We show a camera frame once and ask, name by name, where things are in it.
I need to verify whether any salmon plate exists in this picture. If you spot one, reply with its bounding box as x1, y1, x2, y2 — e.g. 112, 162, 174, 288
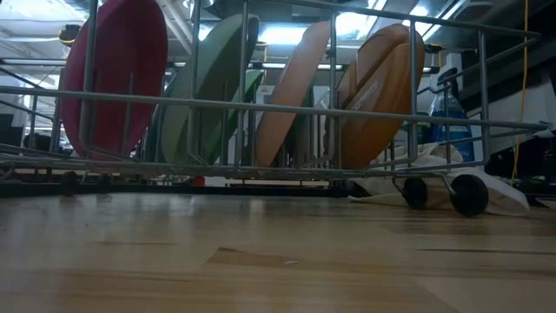
255, 20, 332, 169

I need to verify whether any light green plate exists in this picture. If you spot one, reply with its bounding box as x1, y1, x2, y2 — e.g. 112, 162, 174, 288
208, 69, 265, 163

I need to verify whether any pale mint plate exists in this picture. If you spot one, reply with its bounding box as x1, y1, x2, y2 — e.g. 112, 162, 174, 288
158, 12, 261, 165

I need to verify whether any orange divided plate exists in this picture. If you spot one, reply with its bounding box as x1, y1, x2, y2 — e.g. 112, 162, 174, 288
336, 23, 427, 170

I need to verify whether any pink plate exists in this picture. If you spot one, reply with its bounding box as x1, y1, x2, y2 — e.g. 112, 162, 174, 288
59, 0, 169, 158

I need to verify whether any grey wire dish rack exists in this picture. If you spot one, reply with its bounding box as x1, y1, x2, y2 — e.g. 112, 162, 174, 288
0, 0, 549, 217

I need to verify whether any white striped dish towel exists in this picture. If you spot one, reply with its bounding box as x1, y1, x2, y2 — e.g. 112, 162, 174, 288
347, 142, 532, 217

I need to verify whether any ceiling light strip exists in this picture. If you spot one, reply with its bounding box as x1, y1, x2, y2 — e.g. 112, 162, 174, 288
167, 62, 440, 74

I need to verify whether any blue dish soap bottle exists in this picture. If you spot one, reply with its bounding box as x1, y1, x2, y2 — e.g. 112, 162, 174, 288
428, 92, 476, 163

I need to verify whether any black aluminium table frame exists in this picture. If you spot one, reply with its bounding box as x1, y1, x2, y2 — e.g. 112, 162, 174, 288
0, 181, 556, 208

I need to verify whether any yellow cable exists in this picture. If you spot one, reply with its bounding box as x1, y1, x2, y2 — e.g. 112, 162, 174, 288
510, 0, 530, 186

